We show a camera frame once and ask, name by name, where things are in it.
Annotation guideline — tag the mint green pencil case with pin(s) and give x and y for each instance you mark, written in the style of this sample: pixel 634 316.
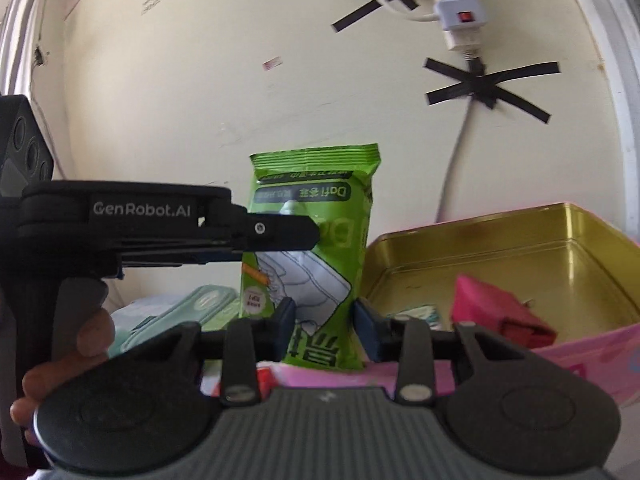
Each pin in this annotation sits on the mint green pencil case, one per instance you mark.
pixel 200 305

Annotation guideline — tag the white power strip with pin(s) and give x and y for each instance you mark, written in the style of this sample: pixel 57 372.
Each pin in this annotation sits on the white power strip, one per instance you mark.
pixel 460 10

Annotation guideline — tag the person's left hand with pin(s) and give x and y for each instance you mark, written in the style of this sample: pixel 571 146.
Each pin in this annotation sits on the person's left hand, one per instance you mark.
pixel 95 335

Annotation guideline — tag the white door frame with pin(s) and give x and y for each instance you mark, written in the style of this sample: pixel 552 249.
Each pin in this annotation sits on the white door frame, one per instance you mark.
pixel 20 35

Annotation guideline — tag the pink tin box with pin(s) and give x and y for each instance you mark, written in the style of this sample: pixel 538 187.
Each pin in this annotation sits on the pink tin box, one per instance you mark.
pixel 500 260

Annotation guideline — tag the green wet wipes packet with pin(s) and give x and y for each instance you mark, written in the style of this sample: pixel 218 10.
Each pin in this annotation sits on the green wet wipes packet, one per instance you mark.
pixel 310 180

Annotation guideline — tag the light green small box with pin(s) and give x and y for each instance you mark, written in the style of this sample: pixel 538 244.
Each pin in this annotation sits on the light green small box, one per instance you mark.
pixel 417 315

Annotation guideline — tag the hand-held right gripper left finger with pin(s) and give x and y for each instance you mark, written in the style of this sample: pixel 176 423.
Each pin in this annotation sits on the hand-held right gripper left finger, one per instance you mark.
pixel 283 322

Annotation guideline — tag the black tape cross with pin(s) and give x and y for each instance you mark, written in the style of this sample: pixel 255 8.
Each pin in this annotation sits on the black tape cross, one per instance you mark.
pixel 482 87

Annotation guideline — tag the striped bed sheet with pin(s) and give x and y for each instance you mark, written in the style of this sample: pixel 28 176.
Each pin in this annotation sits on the striped bed sheet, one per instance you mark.
pixel 135 312

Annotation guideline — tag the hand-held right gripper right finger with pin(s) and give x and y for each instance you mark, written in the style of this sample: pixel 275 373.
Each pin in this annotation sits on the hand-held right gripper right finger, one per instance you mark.
pixel 367 330

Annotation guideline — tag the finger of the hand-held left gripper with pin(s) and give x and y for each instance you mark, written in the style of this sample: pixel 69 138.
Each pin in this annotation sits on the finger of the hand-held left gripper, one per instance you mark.
pixel 280 232

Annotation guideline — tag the pink pouch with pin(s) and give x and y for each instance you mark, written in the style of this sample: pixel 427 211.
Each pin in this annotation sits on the pink pouch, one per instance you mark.
pixel 485 305

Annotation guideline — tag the red white wall sticker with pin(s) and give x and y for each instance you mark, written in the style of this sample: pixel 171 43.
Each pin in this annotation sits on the red white wall sticker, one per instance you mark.
pixel 273 64

